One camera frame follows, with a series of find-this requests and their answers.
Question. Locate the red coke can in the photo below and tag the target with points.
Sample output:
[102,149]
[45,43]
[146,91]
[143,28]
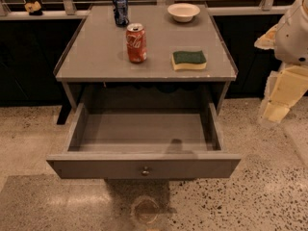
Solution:
[136,43]

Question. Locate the small yellow black object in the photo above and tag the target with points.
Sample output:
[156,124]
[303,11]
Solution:
[33,8]

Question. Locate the brass drawer knob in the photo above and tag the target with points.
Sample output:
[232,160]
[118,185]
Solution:
[145,171]

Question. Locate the white ceramic bowl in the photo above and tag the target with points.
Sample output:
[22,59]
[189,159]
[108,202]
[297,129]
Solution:
[183,12]

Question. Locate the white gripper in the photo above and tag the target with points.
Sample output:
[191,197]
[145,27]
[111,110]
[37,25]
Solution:
[293,38]

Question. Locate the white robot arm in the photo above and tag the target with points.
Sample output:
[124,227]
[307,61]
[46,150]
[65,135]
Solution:
[289,41]

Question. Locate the green yellow sponge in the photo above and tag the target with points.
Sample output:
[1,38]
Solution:
[188,60]

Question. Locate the grey cabinet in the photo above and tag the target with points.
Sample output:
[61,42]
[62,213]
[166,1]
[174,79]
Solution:
[96,70]

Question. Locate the blue soda can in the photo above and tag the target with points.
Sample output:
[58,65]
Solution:
[120,8]

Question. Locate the open grey top drawer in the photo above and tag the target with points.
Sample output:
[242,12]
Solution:
[117,144]

